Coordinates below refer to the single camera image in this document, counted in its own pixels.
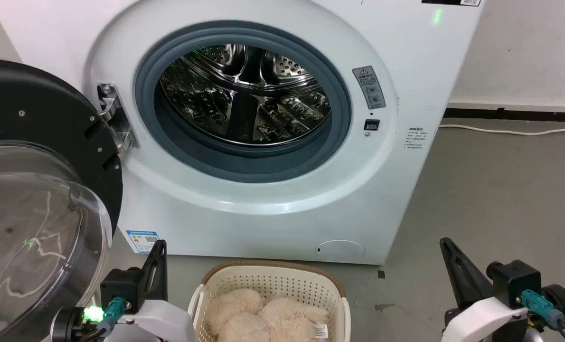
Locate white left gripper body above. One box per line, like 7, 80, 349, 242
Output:
105, 298, 196, 342

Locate black baseboard strip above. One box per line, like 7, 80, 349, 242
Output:
443, 108, 565, 123

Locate grey rubber door gasket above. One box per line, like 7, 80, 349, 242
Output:
135, 20, 352, 184

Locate teal left connector cable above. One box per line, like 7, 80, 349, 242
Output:
76, 297, 127, 342

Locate grey warning sticker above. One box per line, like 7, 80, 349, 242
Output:
352, 66, 386, 110

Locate white front-load washing machine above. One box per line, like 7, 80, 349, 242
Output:
0, 0, 485, 266

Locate round filter cover flap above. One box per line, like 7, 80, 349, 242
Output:
315, 239, 366, 259

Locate white cable on floor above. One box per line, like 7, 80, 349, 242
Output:
438, 123, 565, 136

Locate fluffy cream plush fabric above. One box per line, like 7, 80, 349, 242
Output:
203, 288, 330, 342

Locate teal connector cable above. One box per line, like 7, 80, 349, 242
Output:
76, 297, 127, 342
516, 289, 565, 342

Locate chrome door hinge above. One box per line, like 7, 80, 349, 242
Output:
97, 83, 140, 153

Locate black round glass washer door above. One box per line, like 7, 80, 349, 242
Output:
0, 58, 123, 342

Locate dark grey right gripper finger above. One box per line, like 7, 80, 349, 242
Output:
440, 237, 495, 308

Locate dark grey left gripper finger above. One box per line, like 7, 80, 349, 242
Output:
141, 239, 168, 302

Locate stainless steel washer drum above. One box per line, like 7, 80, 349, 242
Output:
159, 44, 332, 146

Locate cream plastic laundry basket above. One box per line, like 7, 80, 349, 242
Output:
188, 259, 351, 342

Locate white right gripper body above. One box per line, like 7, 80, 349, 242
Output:
441, 294, 531, 342

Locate teal right connector cable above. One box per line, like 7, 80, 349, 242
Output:
516, 289, 565, 342

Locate blue energy label sticker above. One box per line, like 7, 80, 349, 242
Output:
125, 230, 160, 254

